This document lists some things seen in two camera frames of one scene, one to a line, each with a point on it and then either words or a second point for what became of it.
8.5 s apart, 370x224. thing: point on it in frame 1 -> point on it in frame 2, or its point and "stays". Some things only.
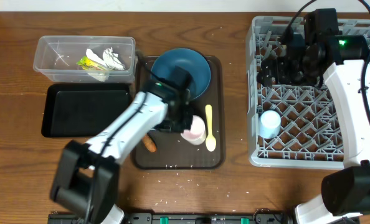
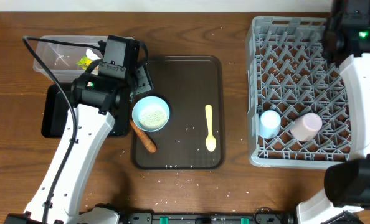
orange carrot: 149,144 stays
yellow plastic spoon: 210,141 stays
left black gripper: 167,127 -> 146,80
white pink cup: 196,135 -> 306,127
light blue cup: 269,124 stays
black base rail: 226,218 stays
